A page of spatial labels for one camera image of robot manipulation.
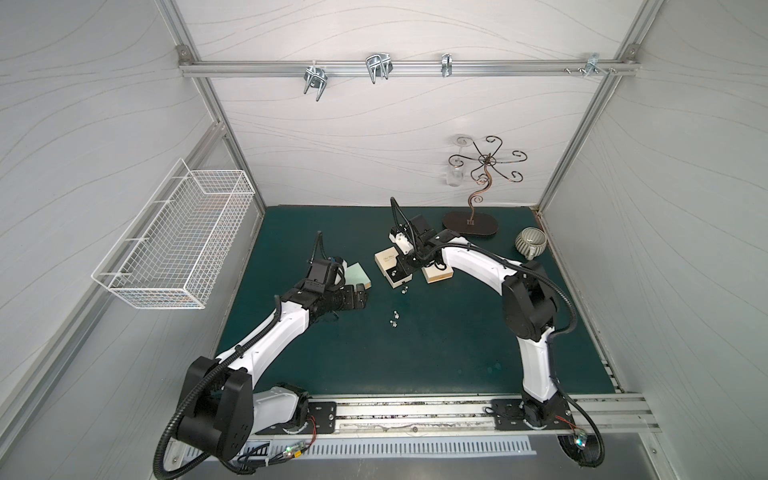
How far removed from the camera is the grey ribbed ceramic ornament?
3.39 feet

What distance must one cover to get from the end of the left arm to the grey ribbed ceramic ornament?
2.00 ft

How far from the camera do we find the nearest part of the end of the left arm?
2.01 ft
